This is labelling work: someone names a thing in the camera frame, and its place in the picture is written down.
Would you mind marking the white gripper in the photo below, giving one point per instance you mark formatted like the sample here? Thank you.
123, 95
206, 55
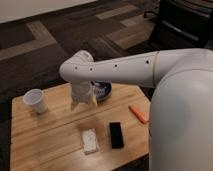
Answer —
82, 92

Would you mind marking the dark blue ceramic bowl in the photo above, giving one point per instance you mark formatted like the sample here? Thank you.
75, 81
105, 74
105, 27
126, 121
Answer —
101, 90

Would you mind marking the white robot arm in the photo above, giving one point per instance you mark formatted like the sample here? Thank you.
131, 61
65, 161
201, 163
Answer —
181, 109

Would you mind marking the black rectangular block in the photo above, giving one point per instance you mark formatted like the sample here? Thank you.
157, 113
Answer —
116, 135

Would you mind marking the white sponge block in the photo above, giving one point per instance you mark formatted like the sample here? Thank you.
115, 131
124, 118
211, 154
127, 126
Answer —
90, 144

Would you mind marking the white plastic cup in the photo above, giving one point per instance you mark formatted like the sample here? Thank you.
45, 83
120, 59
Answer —
35, 99

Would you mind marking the orange marker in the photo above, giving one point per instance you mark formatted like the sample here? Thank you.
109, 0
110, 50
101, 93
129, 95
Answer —
140, 115

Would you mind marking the black office chair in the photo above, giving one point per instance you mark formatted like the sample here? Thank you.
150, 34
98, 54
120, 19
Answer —
182, 24

